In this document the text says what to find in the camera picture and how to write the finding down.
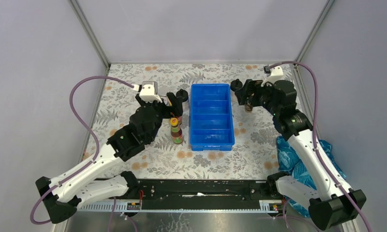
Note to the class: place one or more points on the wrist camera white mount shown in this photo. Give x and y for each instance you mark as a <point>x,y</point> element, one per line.
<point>148,91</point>
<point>273,74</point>

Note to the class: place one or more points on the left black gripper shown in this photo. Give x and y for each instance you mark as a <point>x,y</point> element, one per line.
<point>176,104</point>

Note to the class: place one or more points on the sauce bottle red label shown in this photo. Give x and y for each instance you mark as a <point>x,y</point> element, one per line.
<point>179,120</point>

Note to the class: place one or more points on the clear jar black lid right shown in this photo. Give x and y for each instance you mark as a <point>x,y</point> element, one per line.
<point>236,85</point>

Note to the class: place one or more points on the yellow cap sauce bottle front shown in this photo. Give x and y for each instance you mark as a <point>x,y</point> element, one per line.
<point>176,132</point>

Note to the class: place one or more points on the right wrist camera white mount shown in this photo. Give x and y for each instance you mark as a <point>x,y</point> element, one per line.
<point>273,74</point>

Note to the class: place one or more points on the small brown spice bottle front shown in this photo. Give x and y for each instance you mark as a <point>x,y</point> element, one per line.
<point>248,106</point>

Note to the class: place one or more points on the blue plastic divided bin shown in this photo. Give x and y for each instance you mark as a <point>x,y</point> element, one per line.
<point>211,118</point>

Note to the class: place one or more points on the clear jar black knob lid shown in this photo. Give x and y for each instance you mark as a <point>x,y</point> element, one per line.
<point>184,95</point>

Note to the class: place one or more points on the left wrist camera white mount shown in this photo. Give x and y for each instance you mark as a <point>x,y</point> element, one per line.
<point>148,91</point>

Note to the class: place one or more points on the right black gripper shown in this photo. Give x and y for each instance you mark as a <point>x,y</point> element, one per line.
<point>249,88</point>

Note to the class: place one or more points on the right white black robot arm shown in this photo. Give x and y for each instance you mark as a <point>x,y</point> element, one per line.
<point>332,202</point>

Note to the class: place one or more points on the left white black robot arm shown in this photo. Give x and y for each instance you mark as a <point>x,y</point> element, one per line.
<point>64,194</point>

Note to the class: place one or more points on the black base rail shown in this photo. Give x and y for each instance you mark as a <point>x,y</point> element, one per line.
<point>205,195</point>

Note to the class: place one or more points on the blue patterned cloth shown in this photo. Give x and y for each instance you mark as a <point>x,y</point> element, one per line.
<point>307,166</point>

